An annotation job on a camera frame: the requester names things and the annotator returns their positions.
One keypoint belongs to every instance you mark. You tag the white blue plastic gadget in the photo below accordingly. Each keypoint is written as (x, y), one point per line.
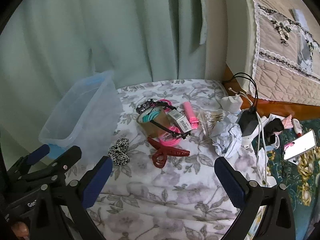
(275, 142)

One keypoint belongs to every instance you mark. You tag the pink frilly cloth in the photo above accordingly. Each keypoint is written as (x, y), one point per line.
(287, 122)

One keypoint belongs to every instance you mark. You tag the white smartphone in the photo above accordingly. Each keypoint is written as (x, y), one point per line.
(300, 146)

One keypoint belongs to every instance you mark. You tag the white paper box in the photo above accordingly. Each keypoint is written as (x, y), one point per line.
(273, 117)

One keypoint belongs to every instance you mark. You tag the white tissue paper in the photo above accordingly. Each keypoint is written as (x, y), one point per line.
(227, 140)

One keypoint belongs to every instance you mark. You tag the pale curtain panel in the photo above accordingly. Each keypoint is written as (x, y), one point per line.
(202, 12)

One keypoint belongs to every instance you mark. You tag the white tube red cap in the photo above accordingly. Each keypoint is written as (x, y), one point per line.
(296, 127)

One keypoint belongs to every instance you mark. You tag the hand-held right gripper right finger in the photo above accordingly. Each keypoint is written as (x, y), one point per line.
(230, 182)

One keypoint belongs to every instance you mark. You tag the black headband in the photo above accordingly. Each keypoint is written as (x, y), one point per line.
(163, 128)

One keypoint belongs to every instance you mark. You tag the black toy car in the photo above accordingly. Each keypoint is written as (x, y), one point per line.
(145, 106)

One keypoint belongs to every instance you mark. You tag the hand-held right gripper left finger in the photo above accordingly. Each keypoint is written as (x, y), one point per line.
(97, 181)

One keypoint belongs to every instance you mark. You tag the clear plastic container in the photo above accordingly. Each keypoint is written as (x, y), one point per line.
(82, 120)

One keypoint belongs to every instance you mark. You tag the wooden bed frame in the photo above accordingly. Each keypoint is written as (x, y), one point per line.
(275, 106)

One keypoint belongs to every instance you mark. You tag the white charger adapter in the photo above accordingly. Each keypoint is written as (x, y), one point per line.
(231, 102)

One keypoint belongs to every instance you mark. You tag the red hair claw clip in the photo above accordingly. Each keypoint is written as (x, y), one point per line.
(172, 151)

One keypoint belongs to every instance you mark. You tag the pale green curtain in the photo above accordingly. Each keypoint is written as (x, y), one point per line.
(100, 30)

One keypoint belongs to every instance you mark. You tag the black charger adapter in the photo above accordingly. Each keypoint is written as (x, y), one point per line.
(247, 123)

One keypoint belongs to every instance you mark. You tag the beige quilted lace bedspread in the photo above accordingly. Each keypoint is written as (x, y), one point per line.
(282, 62)

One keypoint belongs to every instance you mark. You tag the person's left hand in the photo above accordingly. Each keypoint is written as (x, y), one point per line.
(19, 230)

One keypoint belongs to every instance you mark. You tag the grey floral blanket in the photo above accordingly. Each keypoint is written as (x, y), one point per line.
(162, 192)

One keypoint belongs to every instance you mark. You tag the leopard print scrunchie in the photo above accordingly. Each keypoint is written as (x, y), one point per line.
(118, 152)

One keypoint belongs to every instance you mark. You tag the pink rimmed round disc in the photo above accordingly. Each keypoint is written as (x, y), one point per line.
(165, 102)

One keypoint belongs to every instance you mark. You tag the small white barcode box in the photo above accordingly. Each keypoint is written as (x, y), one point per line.
(178, 120)

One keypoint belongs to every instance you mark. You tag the pink folding comb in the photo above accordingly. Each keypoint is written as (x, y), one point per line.
(190, 112)

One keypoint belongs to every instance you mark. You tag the black cloth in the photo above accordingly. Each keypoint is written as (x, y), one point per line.
(275, 127)

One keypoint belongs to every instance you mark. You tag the white mattress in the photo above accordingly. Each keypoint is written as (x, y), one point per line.
(235, 30)

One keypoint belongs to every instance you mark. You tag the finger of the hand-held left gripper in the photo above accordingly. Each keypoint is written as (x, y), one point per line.
(37, 154)
(65, 158)

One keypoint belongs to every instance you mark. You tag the brown packing tape roll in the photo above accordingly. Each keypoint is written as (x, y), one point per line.
(152, 129)

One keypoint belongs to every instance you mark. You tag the green floral rug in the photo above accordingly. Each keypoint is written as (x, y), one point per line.
(287, 180)

